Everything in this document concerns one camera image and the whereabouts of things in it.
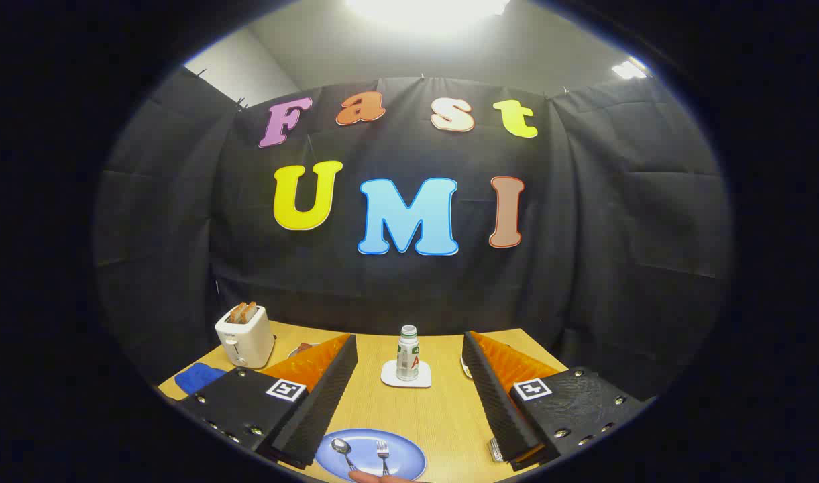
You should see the round blue plate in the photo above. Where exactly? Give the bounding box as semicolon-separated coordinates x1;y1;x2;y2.
314;428;428;483

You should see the white square coaster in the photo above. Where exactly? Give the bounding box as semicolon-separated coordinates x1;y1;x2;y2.
381;359;432;388

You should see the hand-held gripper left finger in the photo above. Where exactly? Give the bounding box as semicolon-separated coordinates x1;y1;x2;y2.
174;333;358;470

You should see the white toaster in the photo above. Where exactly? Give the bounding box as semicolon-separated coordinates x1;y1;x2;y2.
215;303;276;370

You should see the large ceiling light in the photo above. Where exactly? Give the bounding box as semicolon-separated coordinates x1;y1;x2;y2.
345;0;510;31

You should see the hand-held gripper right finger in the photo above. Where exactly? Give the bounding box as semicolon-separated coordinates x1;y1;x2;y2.
461;330;651;472

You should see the spoon with checked handle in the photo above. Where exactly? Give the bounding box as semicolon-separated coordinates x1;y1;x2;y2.
331;437;360;474

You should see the folded blue cloth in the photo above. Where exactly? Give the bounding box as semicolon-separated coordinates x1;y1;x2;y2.
174;362;227;396

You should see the small ceiling light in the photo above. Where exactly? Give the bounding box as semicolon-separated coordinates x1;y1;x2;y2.
610;59;651;80

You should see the small white-capped bottle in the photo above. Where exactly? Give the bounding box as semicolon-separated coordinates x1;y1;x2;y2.
396;325;421;382

